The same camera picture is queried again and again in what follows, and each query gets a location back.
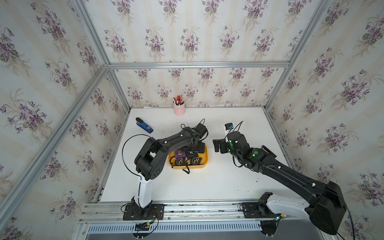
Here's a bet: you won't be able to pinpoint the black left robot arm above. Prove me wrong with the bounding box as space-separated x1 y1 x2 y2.
122 120 209 214

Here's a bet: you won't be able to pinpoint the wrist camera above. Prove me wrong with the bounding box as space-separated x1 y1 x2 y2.
225 123 234 132
193 123 208 139

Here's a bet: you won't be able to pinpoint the aluminium rail frame front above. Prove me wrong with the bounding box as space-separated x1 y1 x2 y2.
72 200 335 240

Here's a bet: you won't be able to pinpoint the purple tape measure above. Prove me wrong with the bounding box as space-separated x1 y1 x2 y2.
175 149 187 159

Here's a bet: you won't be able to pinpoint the yellow plastic storage box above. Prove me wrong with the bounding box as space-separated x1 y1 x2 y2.
168 146 209 170

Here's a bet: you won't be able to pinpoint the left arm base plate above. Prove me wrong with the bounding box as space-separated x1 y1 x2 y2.
123 203 165 221

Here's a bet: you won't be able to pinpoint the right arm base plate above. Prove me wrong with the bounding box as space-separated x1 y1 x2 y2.
240 202 284 221

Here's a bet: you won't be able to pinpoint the pink pen holder cup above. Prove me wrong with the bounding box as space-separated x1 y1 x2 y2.
173 104 186 116

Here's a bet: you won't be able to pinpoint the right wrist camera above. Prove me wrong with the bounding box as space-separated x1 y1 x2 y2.
225 123 234 132

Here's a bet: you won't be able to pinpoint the black yellow tape measure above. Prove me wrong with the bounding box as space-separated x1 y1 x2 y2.
190 157 202 166
171 158 191 175

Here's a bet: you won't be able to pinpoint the blue black stapler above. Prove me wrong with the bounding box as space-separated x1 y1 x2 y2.
136 118 154 134

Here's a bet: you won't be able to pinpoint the red pens in cup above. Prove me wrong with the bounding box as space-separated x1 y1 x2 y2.
173 95 185 106

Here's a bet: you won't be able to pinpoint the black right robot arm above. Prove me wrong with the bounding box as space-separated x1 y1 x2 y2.
213 131 351 236

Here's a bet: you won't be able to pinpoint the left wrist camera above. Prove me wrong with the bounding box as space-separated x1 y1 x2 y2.
193 123 208 139

